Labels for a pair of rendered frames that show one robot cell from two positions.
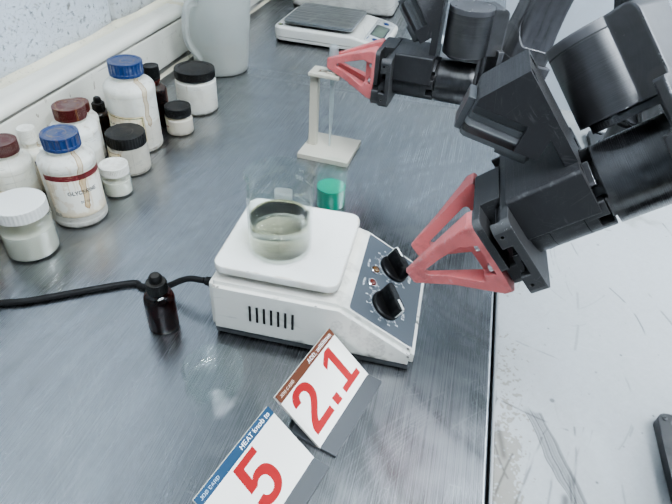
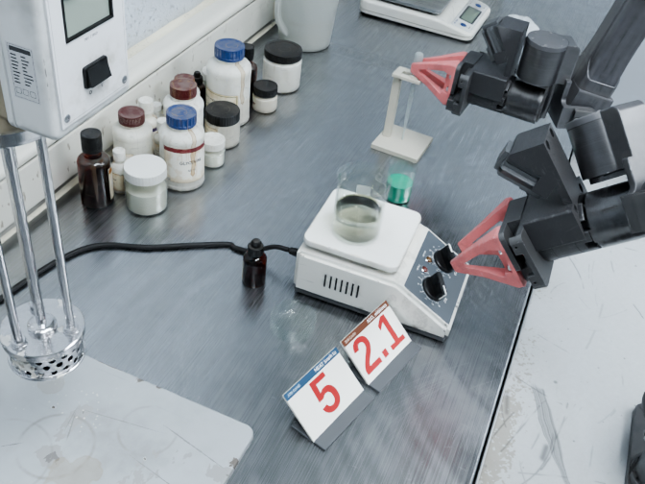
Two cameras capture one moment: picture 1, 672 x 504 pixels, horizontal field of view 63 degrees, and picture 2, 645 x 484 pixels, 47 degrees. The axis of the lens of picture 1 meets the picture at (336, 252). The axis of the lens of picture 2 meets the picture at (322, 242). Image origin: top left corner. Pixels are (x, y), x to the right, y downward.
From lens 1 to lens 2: 37 cm
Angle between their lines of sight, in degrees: 5
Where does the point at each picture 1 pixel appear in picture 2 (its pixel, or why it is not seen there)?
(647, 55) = (622, 142)
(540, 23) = (608, 60)
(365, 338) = (413, 311)
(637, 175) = (609, 218)
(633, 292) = not seen: outside the picture
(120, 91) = (223, 72)
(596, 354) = (603, 354)
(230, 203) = (308, 185)
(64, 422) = (183, 339)
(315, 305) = (377, 280)
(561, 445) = (553, 413)
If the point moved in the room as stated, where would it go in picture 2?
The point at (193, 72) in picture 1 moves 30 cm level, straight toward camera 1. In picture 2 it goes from (282, 54) to (293, 150)
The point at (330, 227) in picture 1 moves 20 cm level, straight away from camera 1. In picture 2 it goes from (396, 221) to (410, 138)
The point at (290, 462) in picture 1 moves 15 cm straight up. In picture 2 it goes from (346, 389) to (367, 289)
